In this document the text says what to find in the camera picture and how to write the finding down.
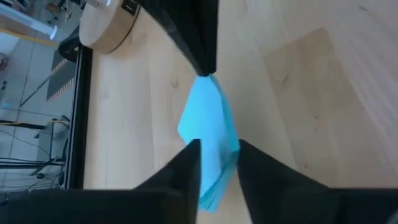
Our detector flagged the white shade wooden table lamp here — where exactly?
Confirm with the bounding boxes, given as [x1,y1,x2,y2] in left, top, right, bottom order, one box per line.
[79,0,141,55]

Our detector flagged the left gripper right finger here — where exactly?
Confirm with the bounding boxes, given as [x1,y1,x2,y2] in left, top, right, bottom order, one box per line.
[238,139,398,224]

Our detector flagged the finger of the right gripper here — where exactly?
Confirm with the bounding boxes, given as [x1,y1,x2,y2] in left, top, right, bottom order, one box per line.
[139,0,220,77]

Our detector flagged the blue sticky note pad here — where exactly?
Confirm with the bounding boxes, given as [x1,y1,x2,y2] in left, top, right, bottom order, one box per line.
[177,73,241,214]

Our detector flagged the black metal table frame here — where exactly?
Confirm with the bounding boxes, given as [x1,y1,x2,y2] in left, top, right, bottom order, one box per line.
[63,45,94,190]

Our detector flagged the black textured floor mat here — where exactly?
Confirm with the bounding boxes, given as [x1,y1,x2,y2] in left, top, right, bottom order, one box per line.
[46,26,82,103]

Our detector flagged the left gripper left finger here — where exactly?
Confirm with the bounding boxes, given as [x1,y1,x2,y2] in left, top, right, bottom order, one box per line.
[0,139,201,224]

